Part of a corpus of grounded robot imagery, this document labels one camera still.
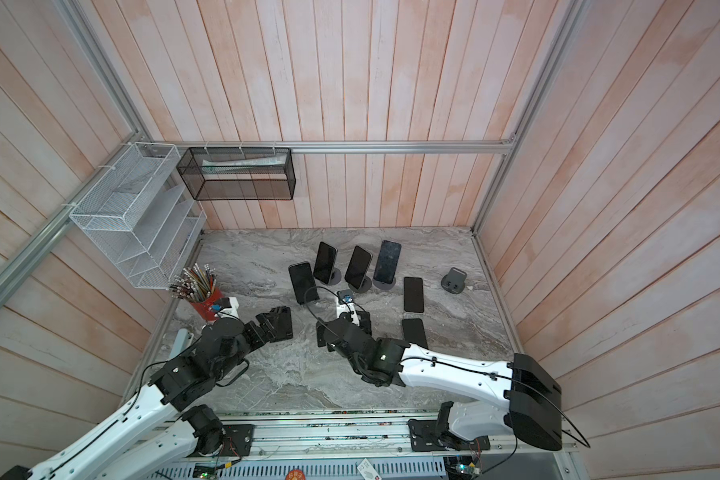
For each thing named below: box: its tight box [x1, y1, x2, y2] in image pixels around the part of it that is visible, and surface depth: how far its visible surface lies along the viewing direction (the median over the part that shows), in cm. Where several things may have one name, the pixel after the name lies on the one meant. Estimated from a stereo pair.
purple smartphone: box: [373, 240, 402, 284], surface depth 100 cm
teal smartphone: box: [344, 245, 373, 290], surface depth 97 cm
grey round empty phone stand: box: [441, 267, 467, 294], surface depth 102 cm
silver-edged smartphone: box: [404, 277, 424, 313], surface depth 104 cm
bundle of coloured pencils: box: [169, 263, 217, 303], surface depth 87 cm
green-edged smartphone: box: [402, 318, 429, 349], surface depth 95 cm
